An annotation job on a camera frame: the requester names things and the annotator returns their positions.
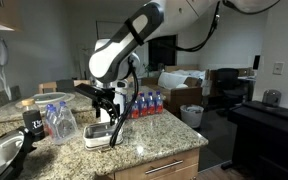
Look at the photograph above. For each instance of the dark jar with cork lid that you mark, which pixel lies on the dark jar with cork lid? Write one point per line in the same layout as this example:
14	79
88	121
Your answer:
32	119

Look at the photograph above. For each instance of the white wall phone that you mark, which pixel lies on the white wall phone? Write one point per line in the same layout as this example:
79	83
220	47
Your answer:
3	62

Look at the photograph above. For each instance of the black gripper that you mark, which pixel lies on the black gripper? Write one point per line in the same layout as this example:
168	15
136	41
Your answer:
101	99

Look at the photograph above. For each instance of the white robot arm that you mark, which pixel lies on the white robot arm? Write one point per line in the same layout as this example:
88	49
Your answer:
110	61

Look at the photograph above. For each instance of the black digital piano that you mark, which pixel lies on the black digital piano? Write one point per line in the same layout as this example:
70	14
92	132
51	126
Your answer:
261	141

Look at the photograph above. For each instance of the white plate on counter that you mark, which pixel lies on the white plate on counter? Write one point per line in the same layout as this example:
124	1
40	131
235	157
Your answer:
53	97

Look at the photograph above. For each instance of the red label bottle pack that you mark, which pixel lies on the red label bottle pack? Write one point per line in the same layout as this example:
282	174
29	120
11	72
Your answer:
146	104

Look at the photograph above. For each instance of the clear water bottle pack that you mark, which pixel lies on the clear water bottle pack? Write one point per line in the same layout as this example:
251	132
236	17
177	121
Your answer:
61	123

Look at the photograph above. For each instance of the silver drawer handle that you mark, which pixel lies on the silver drawer handle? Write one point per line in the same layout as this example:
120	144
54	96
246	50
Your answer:
153	170

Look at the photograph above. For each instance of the white waste basket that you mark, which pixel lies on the white waste basket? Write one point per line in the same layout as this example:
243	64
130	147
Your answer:
191	115

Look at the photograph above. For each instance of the wooden dining chair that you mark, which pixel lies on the wooden dining chair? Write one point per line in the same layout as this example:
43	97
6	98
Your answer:
61	85

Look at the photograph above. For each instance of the white paper towel roll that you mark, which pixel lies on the white paper towel roll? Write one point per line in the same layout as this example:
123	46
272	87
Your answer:
119	90

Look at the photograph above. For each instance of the cardboard box with cloth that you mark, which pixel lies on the cardboard box with cloth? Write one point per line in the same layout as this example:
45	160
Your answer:
177	87

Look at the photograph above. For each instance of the wooden upper cabinet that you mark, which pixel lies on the wooden upper cabinet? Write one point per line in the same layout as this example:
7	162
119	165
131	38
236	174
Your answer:
10	19

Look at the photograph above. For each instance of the wall light switch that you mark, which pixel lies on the wall light switch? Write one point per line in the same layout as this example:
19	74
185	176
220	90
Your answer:
278	68

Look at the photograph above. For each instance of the black office chair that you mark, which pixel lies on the black office chair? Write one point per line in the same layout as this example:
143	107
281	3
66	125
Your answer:
230	88

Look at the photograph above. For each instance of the white rectangular container bowl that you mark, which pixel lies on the white rectangular container bowl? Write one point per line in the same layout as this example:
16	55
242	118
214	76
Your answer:
98	135

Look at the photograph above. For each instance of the silver kettle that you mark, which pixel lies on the silver kettle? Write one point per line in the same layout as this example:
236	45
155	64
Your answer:
271	98

